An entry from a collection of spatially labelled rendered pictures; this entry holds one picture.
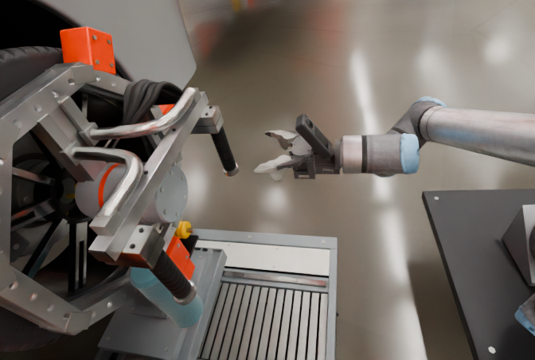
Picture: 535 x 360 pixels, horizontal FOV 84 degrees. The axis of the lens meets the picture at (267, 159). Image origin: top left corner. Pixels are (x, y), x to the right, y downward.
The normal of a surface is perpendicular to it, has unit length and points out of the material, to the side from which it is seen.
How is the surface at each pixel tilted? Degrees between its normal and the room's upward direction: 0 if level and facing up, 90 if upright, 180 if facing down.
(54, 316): 90
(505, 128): 54
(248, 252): 0
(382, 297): 0
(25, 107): 90
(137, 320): 0
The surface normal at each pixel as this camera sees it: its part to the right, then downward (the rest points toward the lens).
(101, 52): 0.97, 0.00
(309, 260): -0.18, -0.73
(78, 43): -0.26, 0.15
